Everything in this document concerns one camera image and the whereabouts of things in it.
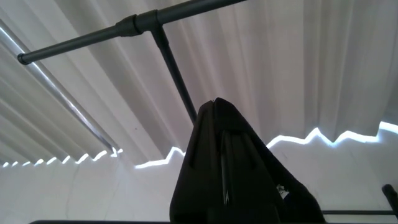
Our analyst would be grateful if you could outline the black garment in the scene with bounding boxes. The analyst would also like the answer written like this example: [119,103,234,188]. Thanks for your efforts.
[213,97,326,224]

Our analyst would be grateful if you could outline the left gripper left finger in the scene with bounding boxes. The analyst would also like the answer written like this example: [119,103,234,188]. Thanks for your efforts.
[169,100,225,224]

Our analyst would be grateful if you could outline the black clothes rack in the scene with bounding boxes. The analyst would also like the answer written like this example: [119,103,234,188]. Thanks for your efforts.
[17,0,398,220]

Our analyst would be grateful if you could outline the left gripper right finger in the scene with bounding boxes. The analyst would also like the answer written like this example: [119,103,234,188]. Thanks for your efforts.
[221,130,287,224]

